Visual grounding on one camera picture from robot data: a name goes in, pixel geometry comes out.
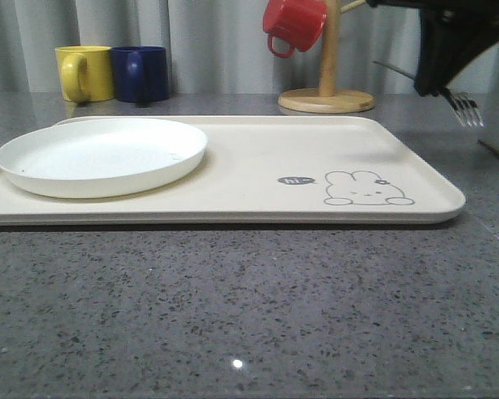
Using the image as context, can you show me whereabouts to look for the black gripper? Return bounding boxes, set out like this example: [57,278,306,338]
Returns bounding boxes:
[367,0,499,96]

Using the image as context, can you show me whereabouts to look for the silver metal fork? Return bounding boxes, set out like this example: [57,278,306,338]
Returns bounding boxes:
[372,60,484,127]

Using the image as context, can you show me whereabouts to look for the white round plate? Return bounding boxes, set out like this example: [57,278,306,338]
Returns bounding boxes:
[0,117,208,199]

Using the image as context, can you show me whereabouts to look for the wooden mug tree stand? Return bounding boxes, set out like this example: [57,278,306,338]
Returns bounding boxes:
[278,1,375,114]

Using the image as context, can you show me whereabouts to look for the red mug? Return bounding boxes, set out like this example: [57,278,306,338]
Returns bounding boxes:
[262,0,328,58]

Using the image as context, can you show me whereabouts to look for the cream rabbit serving tray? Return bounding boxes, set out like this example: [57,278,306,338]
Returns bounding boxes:
[0,116,466,226]

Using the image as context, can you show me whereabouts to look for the dark blue mug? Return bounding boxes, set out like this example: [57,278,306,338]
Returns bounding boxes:
[109,46,170,103]

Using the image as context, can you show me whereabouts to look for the yellow mug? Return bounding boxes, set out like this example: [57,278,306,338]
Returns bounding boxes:
[55,46,115,103]

